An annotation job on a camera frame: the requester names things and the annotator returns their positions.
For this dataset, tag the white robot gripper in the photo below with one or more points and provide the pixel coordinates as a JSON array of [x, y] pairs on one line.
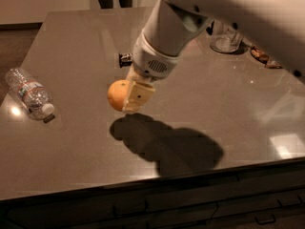
[[152, 59]]

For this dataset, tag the orange fruit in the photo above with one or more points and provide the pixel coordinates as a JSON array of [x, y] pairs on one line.
[[117, 93]]

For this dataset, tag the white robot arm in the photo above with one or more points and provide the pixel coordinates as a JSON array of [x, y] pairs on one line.
[[277, 27]]

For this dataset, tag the clear plastic water bottle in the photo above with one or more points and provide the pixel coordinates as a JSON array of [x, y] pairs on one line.
[[30, 94]]

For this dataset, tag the dark chocolate bar wrapper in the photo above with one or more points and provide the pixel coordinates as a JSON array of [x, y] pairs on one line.
[[125, 59]]

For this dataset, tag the snack packets pile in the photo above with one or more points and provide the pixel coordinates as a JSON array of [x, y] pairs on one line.
[[262, 57]]

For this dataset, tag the wire mesh cup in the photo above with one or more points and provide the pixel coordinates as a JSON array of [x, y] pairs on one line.
[[225, 39]]

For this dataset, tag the black drawer handle left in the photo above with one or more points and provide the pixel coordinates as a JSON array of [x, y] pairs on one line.
[[128, 208]]

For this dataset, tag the black drawer handle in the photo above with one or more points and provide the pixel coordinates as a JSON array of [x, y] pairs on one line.
[[128, 208], [264, 219]]

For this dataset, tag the black drawer handle right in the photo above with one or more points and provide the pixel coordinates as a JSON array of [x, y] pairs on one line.
[[264, 219]]

